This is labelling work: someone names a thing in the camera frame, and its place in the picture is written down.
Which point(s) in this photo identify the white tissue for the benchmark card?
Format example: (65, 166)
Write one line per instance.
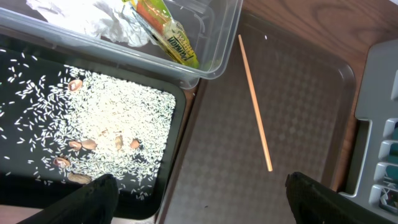
(111, 19)

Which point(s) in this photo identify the wooden chopstick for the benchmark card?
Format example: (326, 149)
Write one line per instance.
(255, 106)

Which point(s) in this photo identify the grey dishwasher rack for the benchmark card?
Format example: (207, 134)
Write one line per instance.
(372, 178)

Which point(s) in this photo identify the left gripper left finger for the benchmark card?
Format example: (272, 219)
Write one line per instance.
(93, 203)

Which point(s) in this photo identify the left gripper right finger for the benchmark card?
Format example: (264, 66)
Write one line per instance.
(313, 203)

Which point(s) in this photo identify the clear plastic bin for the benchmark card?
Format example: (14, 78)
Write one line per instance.
(210, 27)

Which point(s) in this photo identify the brown serving tray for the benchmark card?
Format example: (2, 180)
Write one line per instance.
(304, 95)

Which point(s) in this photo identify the black plastic tray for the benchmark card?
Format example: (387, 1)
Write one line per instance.
(22, 191)

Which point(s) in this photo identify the yellow green snack wrapper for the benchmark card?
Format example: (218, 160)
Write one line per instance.
(156, 19)

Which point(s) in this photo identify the spilled rice food waste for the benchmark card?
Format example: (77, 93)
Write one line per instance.
(61, 123)

